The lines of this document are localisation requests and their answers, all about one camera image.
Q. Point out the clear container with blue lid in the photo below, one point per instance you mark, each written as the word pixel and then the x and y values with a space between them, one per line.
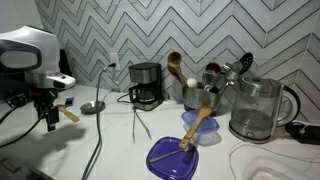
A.
pixel 208 128

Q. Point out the black slotted spoon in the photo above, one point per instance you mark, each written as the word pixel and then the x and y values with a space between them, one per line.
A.
pixel 246 61

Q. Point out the steel utensil holder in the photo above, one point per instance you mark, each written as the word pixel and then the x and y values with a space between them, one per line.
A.
pixel 200 98

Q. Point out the white round-headed utensil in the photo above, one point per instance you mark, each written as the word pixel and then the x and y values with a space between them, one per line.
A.
pixel 191 82

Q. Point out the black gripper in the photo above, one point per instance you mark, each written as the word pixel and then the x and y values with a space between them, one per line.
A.
pixel 42 97

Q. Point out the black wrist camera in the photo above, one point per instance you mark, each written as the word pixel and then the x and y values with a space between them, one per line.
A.
pixel 16 99

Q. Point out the small round metal dish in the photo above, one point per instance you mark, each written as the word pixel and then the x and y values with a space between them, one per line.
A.
pixel 92 107

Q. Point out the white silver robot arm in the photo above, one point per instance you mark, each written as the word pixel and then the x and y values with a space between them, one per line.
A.
pixel 30 50

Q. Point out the glass electric kettle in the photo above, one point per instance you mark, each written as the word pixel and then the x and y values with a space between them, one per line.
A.
pixel 256 111

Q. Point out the purple plastic lid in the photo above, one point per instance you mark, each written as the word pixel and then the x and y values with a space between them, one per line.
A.
pixel 170 165

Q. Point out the metal kitchen tongs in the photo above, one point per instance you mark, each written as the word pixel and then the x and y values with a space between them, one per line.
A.
pixel 142 124

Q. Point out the long wooden spoon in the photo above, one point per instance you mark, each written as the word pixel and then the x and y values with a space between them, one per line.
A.
pixel 68 114

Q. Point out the wooden spoon in holder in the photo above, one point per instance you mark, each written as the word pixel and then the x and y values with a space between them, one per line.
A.
pixel 175 66

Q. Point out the wooden spatula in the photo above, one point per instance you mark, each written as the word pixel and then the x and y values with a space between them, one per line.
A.
pixel 196 125

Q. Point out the black steel coffee maker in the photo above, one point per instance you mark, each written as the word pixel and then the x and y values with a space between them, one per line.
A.
pixel 145 85

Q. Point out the clear plastic container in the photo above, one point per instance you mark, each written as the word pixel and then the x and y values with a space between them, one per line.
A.
pixel 266 170

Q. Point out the white wall outlet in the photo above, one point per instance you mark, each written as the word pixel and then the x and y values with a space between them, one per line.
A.
pixel 114 60

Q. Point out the metal spoon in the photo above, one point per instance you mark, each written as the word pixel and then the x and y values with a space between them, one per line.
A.
pixel 163 156

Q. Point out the small blue object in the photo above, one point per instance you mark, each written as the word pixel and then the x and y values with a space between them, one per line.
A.
pixel 69 101

